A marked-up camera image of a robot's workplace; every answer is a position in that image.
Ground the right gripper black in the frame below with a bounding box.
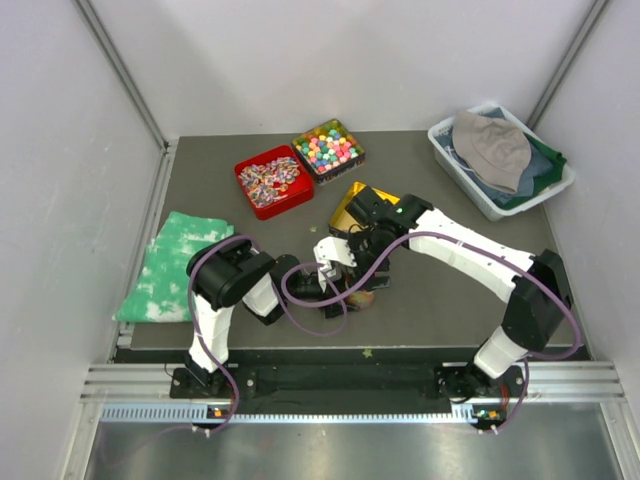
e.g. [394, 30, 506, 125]
[337, 232, 398, 292]

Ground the golden tin with star candies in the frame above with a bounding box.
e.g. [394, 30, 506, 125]
[328, 181, 401, 239]

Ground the blue-grey garment in basket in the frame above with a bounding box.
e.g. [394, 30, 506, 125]
[475, 147, 553, 204]

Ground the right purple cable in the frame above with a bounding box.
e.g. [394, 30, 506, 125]
[280, 232, 585, 435]

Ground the clear plastic jar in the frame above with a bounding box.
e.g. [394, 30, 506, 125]
[348, 290, 375, 311]

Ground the purple cable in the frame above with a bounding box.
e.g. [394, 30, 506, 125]
[185, 235, 351, 436]
[280, 232, 585, 435]

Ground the green garment in basket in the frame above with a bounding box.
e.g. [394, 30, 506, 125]
[493, 134, 567, 210]

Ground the green white cloth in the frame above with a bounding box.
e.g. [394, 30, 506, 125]
[114, 211, 234, 323]

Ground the tin with colourful cube candies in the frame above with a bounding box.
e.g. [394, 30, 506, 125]
[291, 119, 366, 185]

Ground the beige bucket hat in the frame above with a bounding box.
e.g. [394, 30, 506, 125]
[452, 111, 532, 194]

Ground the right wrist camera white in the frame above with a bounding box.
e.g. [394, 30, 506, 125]
[313, 236, 356, 268]

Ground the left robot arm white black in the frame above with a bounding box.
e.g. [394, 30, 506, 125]
[170, 238, 300, 399]

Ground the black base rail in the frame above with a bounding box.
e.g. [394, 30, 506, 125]
[188, 347, 524, 415]

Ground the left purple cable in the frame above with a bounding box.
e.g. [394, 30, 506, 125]
[185, 235, 351, 436]

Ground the red tin with lollipops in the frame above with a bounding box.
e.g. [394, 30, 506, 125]
[234, 145, 315, 221]

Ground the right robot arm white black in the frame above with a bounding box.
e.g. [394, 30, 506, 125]
[345, 187, 573, 399]

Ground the white plastic basket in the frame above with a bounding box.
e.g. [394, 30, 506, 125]
[428, 103, 576, 221]

